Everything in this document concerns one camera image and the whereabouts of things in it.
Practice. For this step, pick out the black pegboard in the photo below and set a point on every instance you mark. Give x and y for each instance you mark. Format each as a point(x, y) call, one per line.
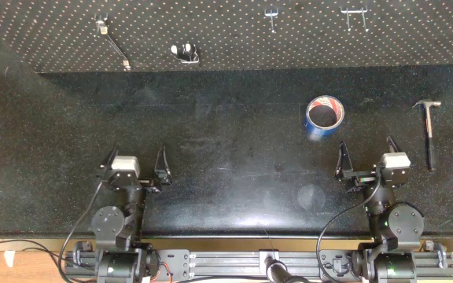
point(226, 35)

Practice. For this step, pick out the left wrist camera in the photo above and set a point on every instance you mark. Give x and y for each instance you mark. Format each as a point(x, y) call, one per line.
point(125, 163)

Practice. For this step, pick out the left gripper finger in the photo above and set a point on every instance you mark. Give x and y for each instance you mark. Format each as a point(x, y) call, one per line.
point(163, 167)
point(110, 157)

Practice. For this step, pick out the wrench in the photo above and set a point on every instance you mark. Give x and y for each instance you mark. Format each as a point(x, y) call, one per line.
point(114, 46)

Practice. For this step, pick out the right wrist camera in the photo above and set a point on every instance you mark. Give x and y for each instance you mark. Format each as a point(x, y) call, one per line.
point(395, 159)

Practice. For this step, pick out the hammer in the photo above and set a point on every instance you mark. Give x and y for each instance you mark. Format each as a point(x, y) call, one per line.
point(430, 149)

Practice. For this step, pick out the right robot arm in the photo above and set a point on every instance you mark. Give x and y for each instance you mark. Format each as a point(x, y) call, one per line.
point(405, 226)

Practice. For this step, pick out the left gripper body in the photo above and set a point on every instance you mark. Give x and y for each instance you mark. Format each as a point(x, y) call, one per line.
point(124, 182)

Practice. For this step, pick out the mounting rail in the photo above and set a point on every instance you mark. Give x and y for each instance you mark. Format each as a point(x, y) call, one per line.
point(226, 265)

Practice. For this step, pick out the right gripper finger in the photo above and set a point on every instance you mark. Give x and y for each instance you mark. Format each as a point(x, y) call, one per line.
point(343, 161)
point(391, 146)

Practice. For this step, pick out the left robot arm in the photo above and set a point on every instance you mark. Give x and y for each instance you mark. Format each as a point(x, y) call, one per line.
point(106, 226)

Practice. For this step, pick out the roll of blue tape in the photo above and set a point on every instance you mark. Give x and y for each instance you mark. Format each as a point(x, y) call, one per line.
point(312, 127)

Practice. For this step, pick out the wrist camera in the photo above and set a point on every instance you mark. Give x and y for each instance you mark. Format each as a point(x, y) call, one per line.
point(395, 159)
point(125, 163)

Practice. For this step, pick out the pliers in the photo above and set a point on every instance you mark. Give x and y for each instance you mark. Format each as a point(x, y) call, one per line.
point(183, 55)

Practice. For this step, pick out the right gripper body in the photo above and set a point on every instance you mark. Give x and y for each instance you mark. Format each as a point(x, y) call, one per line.
point(393, 177)

